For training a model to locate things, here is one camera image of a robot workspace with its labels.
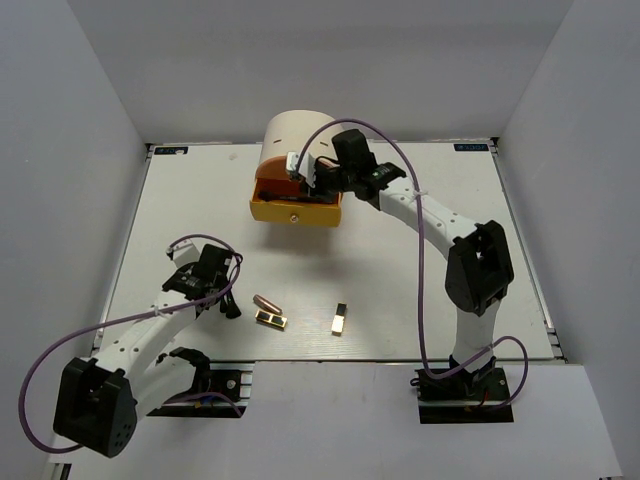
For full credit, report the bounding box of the black gold lipstick case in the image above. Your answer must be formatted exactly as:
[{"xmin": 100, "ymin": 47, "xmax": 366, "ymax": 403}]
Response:
[{"xmin": 255, "ymin": 310, "xmax": 288, "ymax": 330}]

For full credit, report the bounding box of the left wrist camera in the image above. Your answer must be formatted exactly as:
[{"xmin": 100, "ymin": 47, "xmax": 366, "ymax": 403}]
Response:
[{"xmin": 166, "ymin": 239, "xmax": 200, "ymax": 269}]

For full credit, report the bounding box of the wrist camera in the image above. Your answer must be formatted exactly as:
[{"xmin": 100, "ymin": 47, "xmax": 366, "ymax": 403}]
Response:
[
  {"xmin": 285, "ymin": 151, "xmax": 316, "ymax": 188},
  {"xmin": 166, "ymin": 239, "xmax": 200, "ymax": 269}
]

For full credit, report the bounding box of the gold black lipstick upright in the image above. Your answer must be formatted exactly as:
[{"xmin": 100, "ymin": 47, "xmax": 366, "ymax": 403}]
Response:
[{"xmin": 331, "ymin": 303, "xmax": 347, "ymax": 336}]

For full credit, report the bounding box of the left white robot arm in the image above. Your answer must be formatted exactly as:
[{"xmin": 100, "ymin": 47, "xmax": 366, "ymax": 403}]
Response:
[{"xmin": 53, "ymin": 244, "xmax": 242, "ymax": 458}]

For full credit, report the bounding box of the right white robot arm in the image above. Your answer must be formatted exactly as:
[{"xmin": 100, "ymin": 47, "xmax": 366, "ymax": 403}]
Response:
[{"xmin": 289, "ymin": 129, "xmax": 514, "ymax": 399}]

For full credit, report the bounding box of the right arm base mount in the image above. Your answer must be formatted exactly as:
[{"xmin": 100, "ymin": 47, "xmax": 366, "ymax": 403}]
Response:
[{"xmin": 410, "ymin": 368, "xmax": 514, "ymax": 425}]

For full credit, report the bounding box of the round beige orange organizer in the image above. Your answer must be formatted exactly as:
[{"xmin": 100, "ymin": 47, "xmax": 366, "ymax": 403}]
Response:
[{"xmin": 249, "ymin": 110, "xmax": 343, "ymax": 228}]

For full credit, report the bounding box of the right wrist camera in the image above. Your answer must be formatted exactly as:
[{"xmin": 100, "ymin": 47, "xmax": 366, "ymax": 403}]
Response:
[{"xmin": 285, "ymin": 151, "xmax": 316, "ymax": 188}]

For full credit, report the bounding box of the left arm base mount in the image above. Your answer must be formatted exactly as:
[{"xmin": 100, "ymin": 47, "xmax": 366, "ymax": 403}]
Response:
[{"xmin": 149, "ymin": 362, "xmax": 255, "ymax": 419}]

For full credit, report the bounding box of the rose gold lipstick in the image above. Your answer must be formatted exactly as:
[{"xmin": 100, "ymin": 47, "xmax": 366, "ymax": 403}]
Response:
[{"xmin": 253, "ymin": 294, "xmax": 283, "ymax": 315}]

